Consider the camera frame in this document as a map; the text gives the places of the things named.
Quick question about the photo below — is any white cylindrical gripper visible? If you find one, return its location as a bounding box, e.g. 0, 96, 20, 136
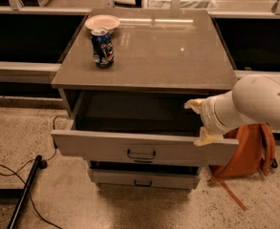
183, 92, 255, 146

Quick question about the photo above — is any grey top drawer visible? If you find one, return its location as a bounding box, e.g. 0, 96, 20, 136
52, 92, 238, 166

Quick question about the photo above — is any grey drawer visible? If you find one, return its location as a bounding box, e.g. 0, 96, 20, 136
52, 92, 238, 166
88, 161, 201, 190

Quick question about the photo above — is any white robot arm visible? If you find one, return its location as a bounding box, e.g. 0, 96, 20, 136
184, 74, 280, 146

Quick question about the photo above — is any grey drawer cabinet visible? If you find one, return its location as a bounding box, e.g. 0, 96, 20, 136
52, 9, 238, 189

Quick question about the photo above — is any grey bottom drawer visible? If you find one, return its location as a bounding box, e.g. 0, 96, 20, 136
88, 161, 201, 190

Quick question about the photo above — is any orange backpack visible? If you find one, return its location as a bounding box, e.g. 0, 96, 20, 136
209, 123, 276, 211

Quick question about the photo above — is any blue pepsi can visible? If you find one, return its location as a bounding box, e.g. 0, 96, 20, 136
91, 28, 114, 69

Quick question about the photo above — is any white paper bowl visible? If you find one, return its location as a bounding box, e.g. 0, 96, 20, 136
85, 14, 120, 33

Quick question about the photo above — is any black metal pole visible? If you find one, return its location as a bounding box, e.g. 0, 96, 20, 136
7, 155, 42, 229

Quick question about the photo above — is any black cable on floor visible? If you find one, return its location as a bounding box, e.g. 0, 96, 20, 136
0, 114, 66, 229

